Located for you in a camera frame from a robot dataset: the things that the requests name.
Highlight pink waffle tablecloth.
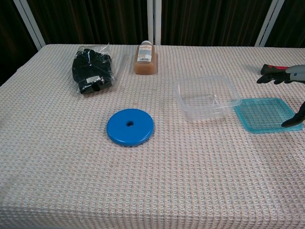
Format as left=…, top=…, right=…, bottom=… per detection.
left=0, top=43, right=305, bottom=229

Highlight brown liquid plastic bottle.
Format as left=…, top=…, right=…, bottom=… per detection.
left=133, top=40, right=158, bottom=75

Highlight teal container lid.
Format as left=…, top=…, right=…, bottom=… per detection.
left=234, top=97, right=304, bottom=134

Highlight blue round disc with hole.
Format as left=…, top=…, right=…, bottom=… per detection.
left=106, top=108, right=155, bottom=147

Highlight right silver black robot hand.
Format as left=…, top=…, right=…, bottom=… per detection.
left=256, top=64, right=305, bottom=128

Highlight black pleated curtain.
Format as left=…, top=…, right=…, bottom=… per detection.
left=0, top=0, right=305, bottom=86

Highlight black gloves in clear bag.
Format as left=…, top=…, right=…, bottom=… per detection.
left=71, top=42, right=127, bottom=97

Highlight clear plastic container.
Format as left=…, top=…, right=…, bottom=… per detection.
left=175, top=75, right=243, bottom=123

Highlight hammer with red black handle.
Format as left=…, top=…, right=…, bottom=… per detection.
left=261, top=63, right=288, bottom=75

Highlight white frame post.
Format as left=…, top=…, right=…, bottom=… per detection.
left=147, top=0, right=163, bottom=46
left=254, top=0, right=285, bottom=47
left=13, top=0, right=46, bottom=51

